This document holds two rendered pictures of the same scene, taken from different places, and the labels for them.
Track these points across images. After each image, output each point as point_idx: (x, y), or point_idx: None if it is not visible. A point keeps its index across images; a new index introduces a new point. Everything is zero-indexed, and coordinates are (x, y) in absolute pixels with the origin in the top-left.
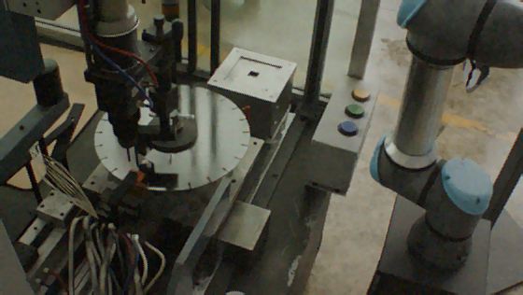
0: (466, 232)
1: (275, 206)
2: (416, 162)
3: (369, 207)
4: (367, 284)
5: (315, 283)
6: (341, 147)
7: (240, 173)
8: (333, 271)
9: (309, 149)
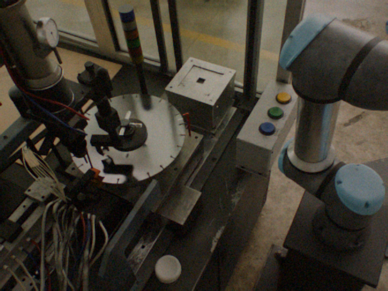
0: (359, 226)
1: (210, 184)
2: (311, 168)
3: None
4: None
5: (264, 222)
6: (258, 145)
7: (181, 162)
8: (279, 213)
9: None
